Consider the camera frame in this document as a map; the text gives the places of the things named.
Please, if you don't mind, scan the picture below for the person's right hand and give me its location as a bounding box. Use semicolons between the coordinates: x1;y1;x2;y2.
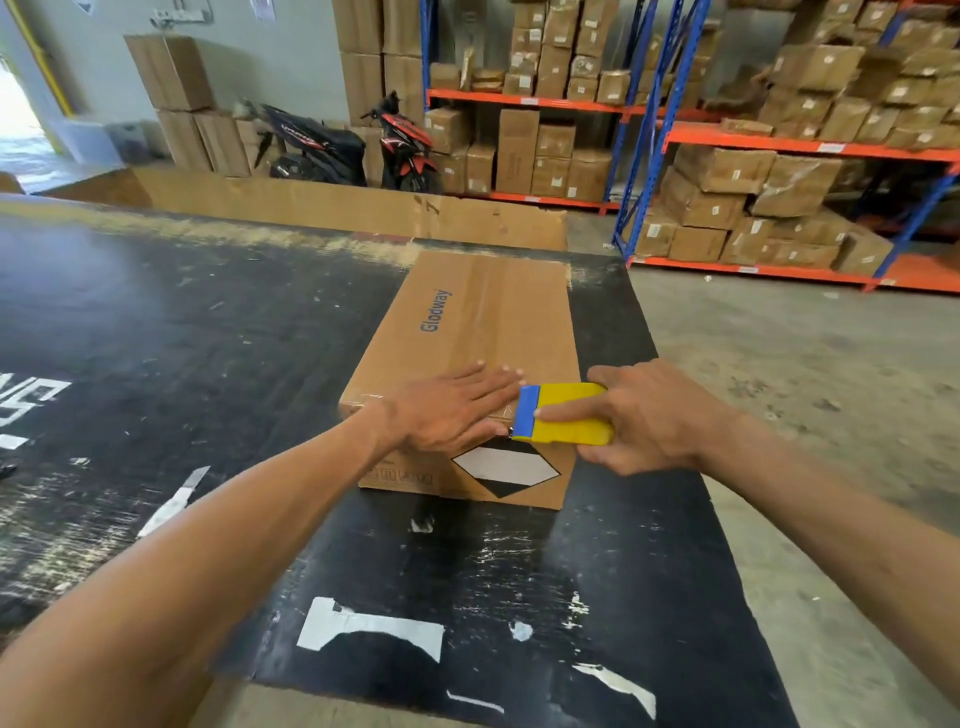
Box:
534;359;726;478

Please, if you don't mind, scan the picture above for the person's left hand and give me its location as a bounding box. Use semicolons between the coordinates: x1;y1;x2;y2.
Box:
372;362;527;456

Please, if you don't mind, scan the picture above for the yellow and blue box cutter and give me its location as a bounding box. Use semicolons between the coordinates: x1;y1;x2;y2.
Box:
509;382;615;447

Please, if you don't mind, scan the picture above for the brown cardboard box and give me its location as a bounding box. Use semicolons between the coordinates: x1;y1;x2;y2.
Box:
338;250;583;512

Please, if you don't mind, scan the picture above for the person's right forearm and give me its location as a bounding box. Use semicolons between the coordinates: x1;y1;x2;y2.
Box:
697;414;960;710

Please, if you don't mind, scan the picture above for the person's left forearm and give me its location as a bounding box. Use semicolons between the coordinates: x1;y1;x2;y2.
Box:
0;405;399;728

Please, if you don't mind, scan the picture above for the row of upright shelf boxes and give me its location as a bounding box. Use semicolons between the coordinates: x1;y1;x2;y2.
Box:
424;105;616;204

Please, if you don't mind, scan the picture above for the red and black motor scooter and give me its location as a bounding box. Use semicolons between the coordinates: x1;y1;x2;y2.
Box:
361;90;444;195

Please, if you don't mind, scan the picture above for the large flat cardboard sheet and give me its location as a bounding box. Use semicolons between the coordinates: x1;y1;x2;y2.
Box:
41;165;570;253

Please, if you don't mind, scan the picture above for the narrow blue and orange rack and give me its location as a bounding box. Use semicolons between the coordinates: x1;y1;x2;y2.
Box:
419;0;714;217

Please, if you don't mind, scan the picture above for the heap of wrapped shelf boxes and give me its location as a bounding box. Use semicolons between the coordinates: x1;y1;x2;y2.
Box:
633;143;898;276

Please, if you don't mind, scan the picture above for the tall stack of brown cartons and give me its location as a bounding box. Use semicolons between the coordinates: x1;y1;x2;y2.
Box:
331;0;429;189

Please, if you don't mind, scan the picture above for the pile of small shelf boxes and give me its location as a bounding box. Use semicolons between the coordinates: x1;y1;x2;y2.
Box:
429;0;723;105

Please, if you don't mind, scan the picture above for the wide blue and orange rack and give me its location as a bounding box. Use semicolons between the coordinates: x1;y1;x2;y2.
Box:
612;0;960;295

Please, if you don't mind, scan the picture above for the heap of taped shelf boxes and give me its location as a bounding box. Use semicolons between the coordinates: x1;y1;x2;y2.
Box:
703;0;960;151

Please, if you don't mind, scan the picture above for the stack of cardboard boxes by wall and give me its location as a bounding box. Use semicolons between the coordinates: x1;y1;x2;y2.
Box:
124;33;261;180

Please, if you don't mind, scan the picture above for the yellow door frame post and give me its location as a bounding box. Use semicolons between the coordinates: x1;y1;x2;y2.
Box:
6;0;75;119

